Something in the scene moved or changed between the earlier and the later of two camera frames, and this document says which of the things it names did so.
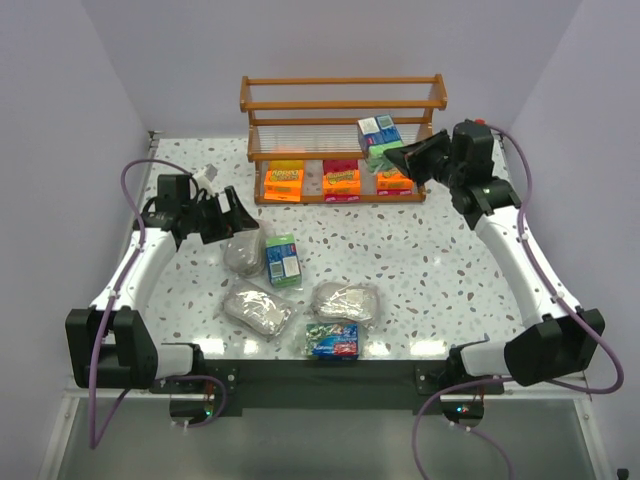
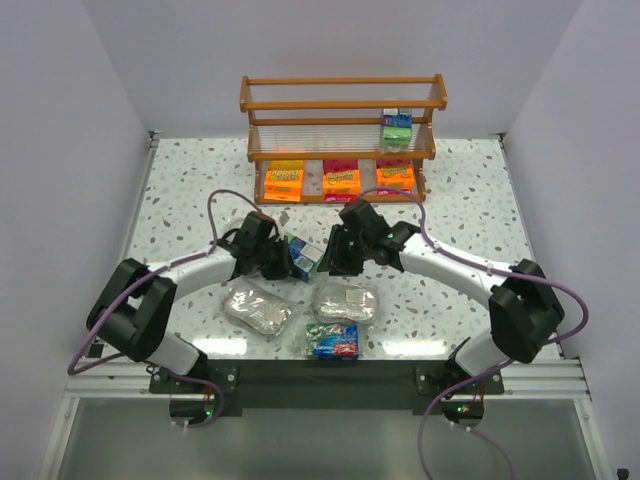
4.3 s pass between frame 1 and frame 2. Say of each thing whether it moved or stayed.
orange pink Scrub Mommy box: stayed
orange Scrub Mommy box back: stayed
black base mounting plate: stayed
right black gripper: moved
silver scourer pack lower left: stayed
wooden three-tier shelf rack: stayed
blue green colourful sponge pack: stayed
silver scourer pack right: stayed
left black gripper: moved
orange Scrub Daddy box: stayed
